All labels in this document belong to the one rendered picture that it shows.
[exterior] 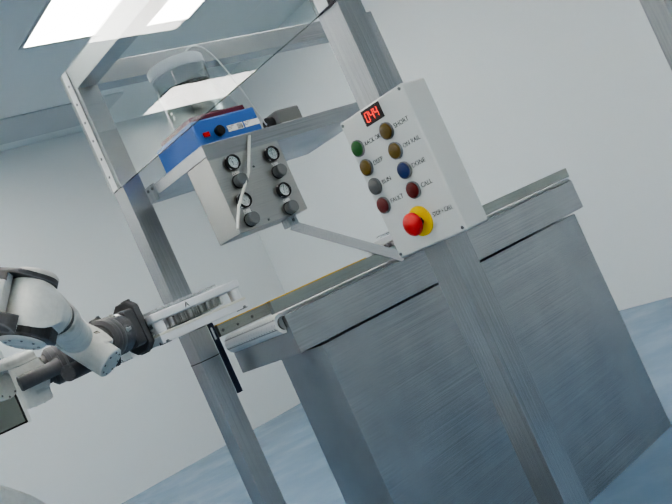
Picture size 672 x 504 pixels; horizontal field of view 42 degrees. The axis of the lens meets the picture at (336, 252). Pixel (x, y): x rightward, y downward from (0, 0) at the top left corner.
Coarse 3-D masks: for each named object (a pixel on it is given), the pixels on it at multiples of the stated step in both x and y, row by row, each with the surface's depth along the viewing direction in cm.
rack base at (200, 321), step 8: (232, 304) 205; (240, 304) 206; (208, 312) 201; (216, 312) 202; (224, 312) 203; (232, 312) 204; (192, 320) 198; (200, 320) 199; (208, 320) 200; (176, 328) 195; (184, 328) 196; (192, 328) 197; (160, 336) 192; (168, 336) 193; (176, 336) 194; (128, 352) 206
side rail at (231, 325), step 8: (264, 304) 241; (248, 312) 237; (256, 312) 238; (264, 312) 240; (232, 320) 233; (240, 320) 235; (248, 320) 236; (216, 328) 231; (224, 328) 231; (232, 328) 233
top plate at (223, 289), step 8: (216, 288) 204; (224, 288) 205; (232, 288) 206; (200, 296) 201; (208, 296) 202; (216, 296) 203; (176, 304) 197; (184, 304) 198; (192, 304) 199; (160, 312) 194; (168, 312) 195; (176, 312) 196; (152, 320) 192
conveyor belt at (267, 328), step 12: (564, 180) 294; (540, 192) 285; (516, 204) 276; (492, 216) 268; (384, 264) 236; (360, 276) 230; (336, 288) 224; (312, 300) 219; (288, 312) 214; (252, 324) 226; (264, 324) 214; (276, 324) 211; (228, 336) 229; (240, 336) 223; (252, 336) 219; (264, 336) 216; (276, 336) 215; (228, 348) 229; (240, 348) 226
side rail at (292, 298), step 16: (560, 176) 291; (512, 192) 274; (528, 192) 278; (496, 208) 267; (336, 272) 224; (352, 272) 227; (304, 288) 216; (320, 288) 219; (272, 304) 209; (288, 304) 212
